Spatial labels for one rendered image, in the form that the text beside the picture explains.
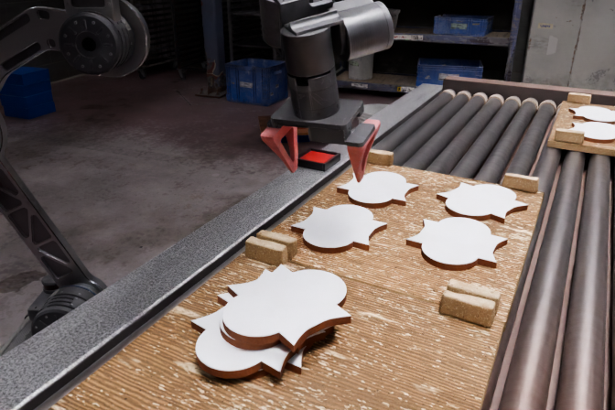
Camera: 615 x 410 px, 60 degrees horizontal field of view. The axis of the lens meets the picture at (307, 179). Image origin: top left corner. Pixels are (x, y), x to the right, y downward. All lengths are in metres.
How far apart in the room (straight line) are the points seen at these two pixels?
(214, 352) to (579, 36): 5.05
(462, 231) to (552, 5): 4.63
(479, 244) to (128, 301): 0.47
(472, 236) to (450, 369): 0.27
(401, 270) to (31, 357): 0.45
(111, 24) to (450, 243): 0.91
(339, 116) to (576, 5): 4.80
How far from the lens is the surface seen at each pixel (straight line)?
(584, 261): 0.86
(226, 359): 0.55
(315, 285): 0.60
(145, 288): 0.74
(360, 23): 0.63
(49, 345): 0.68
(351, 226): 0.79
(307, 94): 0.62
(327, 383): 0.55
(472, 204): 0.90
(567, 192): 1.08
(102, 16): 1.33
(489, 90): 1.80
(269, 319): 0.55
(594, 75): 5.48
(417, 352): 0.59
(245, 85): 5.21
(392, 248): 0.76
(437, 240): 0.78
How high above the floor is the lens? 1.32
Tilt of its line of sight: 23 degrees down
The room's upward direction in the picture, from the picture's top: straight up
